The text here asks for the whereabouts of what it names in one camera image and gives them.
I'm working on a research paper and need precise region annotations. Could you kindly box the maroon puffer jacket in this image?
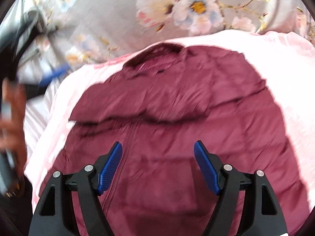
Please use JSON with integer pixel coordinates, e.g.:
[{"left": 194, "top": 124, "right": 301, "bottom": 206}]
[{"left": 52, "top": 44, "right": 309, "bottom": 235}]

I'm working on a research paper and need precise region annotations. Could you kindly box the person's left hand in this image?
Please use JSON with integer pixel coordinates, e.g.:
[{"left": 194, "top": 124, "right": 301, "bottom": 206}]
[{"left": 1, "top": 78, "right": 27, "bottom": 177}]

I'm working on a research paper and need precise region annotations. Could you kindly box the grey floral quilt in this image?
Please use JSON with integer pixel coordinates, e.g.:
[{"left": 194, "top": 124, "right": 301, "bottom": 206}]
[{"left": 19, "top": 0, "right": 314, "bottom": 82}]

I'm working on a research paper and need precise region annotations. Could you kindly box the pink towel blanket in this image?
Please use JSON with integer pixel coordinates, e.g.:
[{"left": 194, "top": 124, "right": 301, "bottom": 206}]
[{"left": 24, "top": 30, "right": 314, "bottom": 207}]

